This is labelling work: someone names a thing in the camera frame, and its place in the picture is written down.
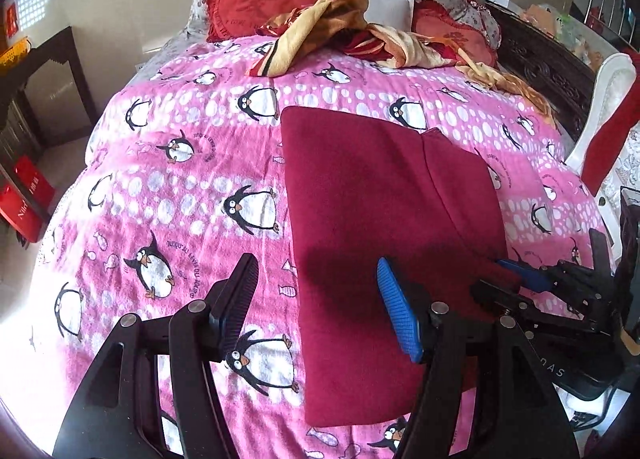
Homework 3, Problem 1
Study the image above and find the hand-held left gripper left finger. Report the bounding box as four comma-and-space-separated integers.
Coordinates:
52, 253, 260, 459

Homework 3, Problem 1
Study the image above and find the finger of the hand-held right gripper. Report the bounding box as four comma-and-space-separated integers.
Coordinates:
497, 228, 615, 300
472, 281, 551, 327

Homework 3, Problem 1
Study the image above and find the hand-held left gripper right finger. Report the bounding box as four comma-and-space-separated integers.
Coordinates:
376, 256, 576, 459

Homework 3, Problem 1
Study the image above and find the maroon knit garment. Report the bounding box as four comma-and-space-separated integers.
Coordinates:
280, 106, 523, 427

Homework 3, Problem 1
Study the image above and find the pink penguin blanket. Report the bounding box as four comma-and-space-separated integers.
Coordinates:
22, 32, 616, 459

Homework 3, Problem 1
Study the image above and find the dark carved wooden furniture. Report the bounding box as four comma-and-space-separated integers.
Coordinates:
487, 2, 598, 140

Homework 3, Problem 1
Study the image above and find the white chair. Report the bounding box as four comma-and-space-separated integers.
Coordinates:
565, 52, 640, 260

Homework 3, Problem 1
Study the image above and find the red box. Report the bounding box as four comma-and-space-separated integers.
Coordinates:
12, 156, 56, 210
0, 182, 43, 245

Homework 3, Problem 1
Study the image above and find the red heart-shaped pillow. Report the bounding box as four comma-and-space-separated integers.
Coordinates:
410, 0, 501, 67
205, 0, 341, 42

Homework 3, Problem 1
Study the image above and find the red ruffled floral pillow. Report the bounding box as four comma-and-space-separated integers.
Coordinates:
447, 0, 503, 47

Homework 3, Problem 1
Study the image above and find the gold and red cloth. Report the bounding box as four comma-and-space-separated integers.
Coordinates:
247, 0, 558, 127

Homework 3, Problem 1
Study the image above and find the white pillow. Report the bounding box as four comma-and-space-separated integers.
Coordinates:
365, 0, 416, 32

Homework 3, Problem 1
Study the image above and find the dark wooden table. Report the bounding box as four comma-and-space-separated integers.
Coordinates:
0, 26, 98, 150

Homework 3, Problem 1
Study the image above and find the orange box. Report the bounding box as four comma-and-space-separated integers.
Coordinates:
0, 36, 33, 75

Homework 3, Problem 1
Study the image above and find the black cable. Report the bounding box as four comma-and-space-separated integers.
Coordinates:
565, 389, 621, 435

